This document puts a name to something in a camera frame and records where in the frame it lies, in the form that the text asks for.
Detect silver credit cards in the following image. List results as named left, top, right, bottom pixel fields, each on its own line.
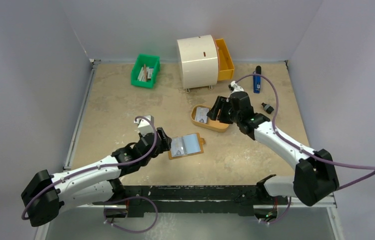
left=194, top=106, right=210, bottom=124

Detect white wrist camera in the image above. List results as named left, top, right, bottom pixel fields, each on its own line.
left=228, top=80, right=245, bottom=94
left=134, top=115, right=154, bottom=136

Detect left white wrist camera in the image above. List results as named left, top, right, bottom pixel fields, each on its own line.
left=134, top=115, right=154, bottom=136

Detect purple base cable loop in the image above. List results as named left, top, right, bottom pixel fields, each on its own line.
left=102, top=194, right=161, bottom=234

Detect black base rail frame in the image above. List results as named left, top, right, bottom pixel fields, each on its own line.
left=61, top=183, right=337, bottom=220

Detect cream round drawer cabinet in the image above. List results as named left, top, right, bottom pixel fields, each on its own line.
left=176, top=35, right=219, bottom=92

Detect blue black marker pen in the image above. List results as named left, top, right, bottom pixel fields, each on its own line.
left=253, top=65, right=262, bottom=94

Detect orange open drawer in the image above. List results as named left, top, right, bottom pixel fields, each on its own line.
left=215, top=38, right=235, bottom=82

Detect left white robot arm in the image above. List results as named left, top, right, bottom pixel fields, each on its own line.
left=21, top=127, right=172, bottom=227

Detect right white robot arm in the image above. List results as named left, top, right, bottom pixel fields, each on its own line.
left=207, top=91, right=340, bottom=207

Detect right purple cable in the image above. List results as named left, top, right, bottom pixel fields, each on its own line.
left=233, top=73, right=375, bottom=191

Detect orange card holder wallet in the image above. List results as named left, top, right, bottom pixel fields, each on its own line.
left=168, top=133, right=206, bottom=160

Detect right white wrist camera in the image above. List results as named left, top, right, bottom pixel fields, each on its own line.
left=228, top=80, right=245, bottom=94

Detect small black knob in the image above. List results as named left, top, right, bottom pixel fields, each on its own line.
left=261, top=102, right=274, bottom=114

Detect green plastic bin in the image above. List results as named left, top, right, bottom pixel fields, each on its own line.
left=130, top=54, right=161, bottom=89

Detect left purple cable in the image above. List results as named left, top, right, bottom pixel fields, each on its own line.
left=21, top=115, right=159, bottom=221

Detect orange oval tray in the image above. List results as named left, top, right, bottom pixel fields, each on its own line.
left=190, top=104, right=230, bottom=133

